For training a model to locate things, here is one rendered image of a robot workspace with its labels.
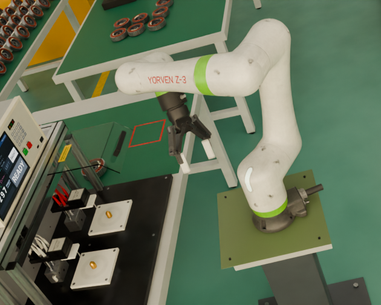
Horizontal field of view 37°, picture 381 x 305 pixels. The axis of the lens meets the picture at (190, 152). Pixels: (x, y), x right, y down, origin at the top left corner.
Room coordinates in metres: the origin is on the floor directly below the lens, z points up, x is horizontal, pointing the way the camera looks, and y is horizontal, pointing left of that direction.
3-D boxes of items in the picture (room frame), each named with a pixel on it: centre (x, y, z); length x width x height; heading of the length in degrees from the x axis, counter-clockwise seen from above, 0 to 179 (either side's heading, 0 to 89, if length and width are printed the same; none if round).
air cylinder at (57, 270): (1.53, 0.61, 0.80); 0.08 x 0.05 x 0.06; 158
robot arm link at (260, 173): (1.37, -0.18, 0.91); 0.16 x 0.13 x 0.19; 132
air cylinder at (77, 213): (1.75, 0.52, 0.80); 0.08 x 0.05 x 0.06; 158
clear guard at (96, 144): (1.78, 0.36, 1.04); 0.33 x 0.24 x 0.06; 68
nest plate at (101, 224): (1.70, 0.38, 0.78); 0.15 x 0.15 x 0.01; 68
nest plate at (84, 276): (1.47, 0.47, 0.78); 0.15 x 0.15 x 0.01; 68
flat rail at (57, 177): (1.62, 0.52, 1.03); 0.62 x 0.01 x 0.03; 158
